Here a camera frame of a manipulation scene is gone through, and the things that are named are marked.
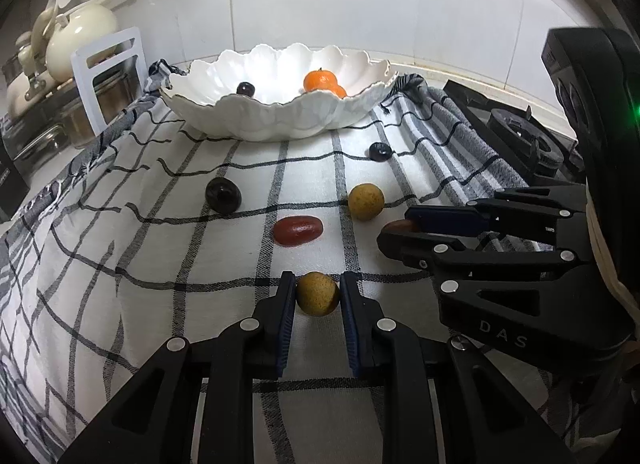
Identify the red jujube date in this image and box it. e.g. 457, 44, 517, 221
272, 216, 323, 247
381, 219, 413, 233

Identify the tan longan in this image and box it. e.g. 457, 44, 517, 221
297, 272, 340, 317
347, 183, 385, 221

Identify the tan longan front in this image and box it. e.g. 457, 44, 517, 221
297, 272, 340, 317

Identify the orange mandarin front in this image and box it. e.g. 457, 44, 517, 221
328, 84, 347, 98

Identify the orange mandarin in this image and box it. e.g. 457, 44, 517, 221
303, 68, 337, 92
328, 84, 347, 98

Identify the dark plum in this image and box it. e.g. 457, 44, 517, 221
205, 177, 242, 216
236, 81, 255, 98

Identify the dark plum front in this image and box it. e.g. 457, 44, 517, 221
236, 81, 255, 98

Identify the black gas stove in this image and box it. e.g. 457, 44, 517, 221
444, 80, 586, 187

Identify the checkered white grey cloth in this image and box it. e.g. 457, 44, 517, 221
1, 75, 524, 463

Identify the black knife block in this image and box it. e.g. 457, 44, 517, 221
0, 114, 29, 223

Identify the white scalloped ceramic bowl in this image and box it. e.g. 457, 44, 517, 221
160, 43, 398, 142

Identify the stainless steel pot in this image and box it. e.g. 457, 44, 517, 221
12, 74, 138, 155

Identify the white rack stand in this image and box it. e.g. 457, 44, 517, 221
70, 27, 148, 137

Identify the white small pot with lid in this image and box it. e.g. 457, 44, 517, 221
6, 31, 58, 119

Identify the cream ceramic pot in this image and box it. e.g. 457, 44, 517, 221
30, 0, 118, 82

